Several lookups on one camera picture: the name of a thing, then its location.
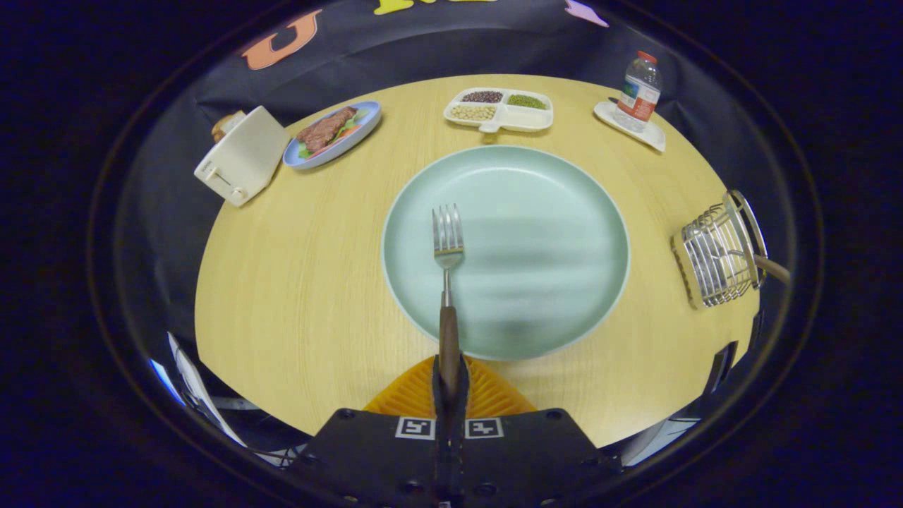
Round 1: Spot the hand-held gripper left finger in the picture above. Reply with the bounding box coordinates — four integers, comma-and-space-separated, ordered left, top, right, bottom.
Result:
289, 355, 445, 505

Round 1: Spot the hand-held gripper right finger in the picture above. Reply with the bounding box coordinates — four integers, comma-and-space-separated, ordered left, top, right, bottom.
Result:
457, 355, 625, 505

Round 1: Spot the fork with wooden handle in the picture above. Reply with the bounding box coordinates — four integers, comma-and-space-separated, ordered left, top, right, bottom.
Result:
432, 204, 466, 399

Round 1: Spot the spoon with wooden handle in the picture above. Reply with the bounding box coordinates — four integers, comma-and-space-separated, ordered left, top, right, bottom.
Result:
753, 254, 792, 286

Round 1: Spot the light green plate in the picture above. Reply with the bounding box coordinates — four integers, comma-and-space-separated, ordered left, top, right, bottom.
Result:
381, 145, 631, 362

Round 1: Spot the blue plate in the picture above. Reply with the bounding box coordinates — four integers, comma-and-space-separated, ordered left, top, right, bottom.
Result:
283, 101, 382, 171

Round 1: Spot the white divided bean dish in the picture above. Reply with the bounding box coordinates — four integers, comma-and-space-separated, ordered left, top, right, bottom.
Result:
443, 87, 554, 134

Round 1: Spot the steak with vegetables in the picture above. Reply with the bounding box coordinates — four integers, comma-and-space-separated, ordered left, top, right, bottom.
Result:
296, 107, 359, 153

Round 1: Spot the cream toaster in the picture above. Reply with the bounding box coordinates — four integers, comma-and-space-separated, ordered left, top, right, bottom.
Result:
194, 106, 291, 207

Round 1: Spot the white square coaster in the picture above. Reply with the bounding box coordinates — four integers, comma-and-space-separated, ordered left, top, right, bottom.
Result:
593, 99, 667, 153

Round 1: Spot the toasted bread slice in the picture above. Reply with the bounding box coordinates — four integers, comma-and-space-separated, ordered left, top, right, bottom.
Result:
211, 110, 246, 143

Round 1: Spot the clear bottle red cap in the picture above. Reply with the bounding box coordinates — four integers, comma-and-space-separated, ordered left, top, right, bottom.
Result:
617, 51, 662, 133

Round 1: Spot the metal wire basket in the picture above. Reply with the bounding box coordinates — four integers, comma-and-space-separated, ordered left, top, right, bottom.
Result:
670, 189, 770, 310

